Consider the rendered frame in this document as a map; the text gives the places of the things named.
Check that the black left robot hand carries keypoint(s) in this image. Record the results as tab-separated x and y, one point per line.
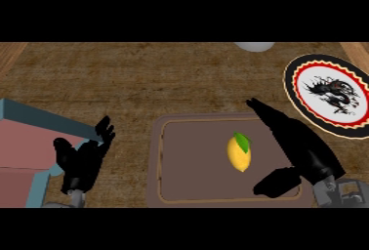
82	162

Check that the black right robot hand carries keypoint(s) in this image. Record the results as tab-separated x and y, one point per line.
301	146

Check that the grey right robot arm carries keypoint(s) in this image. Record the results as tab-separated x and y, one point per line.
339	193

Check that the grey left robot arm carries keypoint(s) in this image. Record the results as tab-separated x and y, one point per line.
73	200

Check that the yellow lemon with green leaf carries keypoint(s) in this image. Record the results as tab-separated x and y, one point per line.
240	153

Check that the dragon print plate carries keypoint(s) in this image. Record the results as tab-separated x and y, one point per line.
332	94

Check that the brown rectangular tray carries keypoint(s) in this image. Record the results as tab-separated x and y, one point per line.
212	159

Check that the pink and teal box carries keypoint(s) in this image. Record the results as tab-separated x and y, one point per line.
29	153

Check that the pale grey round object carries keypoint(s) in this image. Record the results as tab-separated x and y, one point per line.
255	46

